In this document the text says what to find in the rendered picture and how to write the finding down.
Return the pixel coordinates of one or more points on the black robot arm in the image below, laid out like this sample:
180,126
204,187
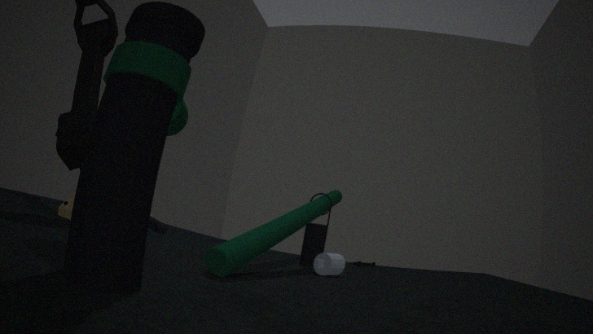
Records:
96,41

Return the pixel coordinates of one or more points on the black cylinder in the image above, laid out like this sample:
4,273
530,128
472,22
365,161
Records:
112,206

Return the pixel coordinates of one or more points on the grey cylinder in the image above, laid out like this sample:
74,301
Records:
329,264

